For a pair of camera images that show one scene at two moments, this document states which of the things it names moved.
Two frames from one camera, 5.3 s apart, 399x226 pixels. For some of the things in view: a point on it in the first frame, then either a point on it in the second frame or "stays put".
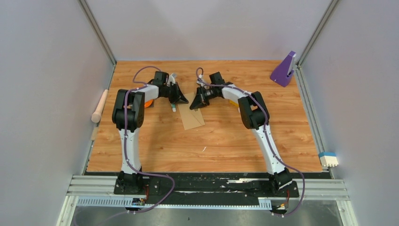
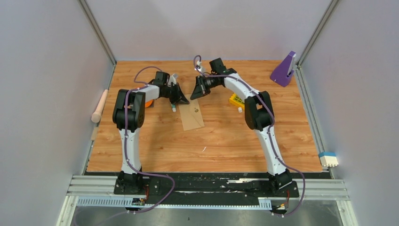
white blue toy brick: x=328 y=158 stays put
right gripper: x=200 y=100 -> x=201 y=89
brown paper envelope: x=191 y=118 stays put
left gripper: x=179 y=98 stays put
